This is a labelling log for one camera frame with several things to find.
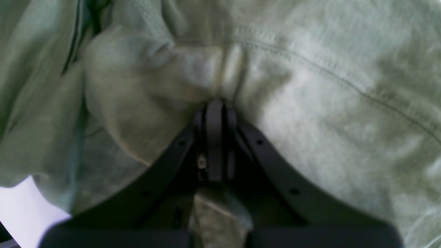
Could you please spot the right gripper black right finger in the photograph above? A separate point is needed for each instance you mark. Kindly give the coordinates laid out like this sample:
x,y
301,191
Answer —
x,y
287,210

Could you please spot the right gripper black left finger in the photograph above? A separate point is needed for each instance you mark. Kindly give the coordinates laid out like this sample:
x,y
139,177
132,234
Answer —
x,y
154,211

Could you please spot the olive green T-shirt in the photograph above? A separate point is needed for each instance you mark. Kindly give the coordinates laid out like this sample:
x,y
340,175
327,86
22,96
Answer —
x,y
348,91

